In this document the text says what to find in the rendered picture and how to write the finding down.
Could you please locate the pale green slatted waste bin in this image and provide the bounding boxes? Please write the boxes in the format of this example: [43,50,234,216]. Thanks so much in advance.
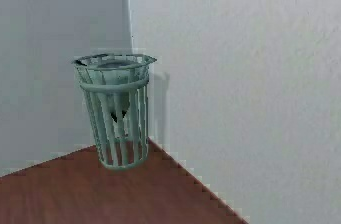
[71,52,158,172]

